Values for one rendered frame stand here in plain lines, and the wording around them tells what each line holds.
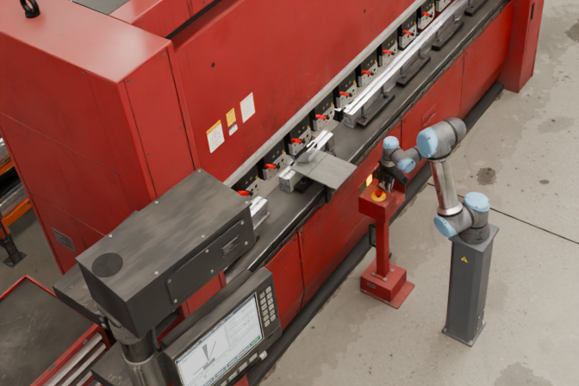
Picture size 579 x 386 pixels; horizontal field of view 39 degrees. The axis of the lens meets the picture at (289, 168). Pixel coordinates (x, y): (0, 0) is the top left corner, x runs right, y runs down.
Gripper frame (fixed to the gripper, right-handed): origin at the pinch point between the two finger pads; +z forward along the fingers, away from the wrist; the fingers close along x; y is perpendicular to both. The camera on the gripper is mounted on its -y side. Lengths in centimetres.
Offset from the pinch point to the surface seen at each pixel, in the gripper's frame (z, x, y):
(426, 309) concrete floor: 71, 7, -34
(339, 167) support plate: -25.4, 21.0, 17.4
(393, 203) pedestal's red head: -1.4, 7.3, -6.4
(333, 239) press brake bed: 29.9, 22.1, 19.2
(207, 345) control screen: -81, 157, -18
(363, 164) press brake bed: -0.1, -8.6, 21.2
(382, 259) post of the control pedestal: 45.9, 7.8, -4.2
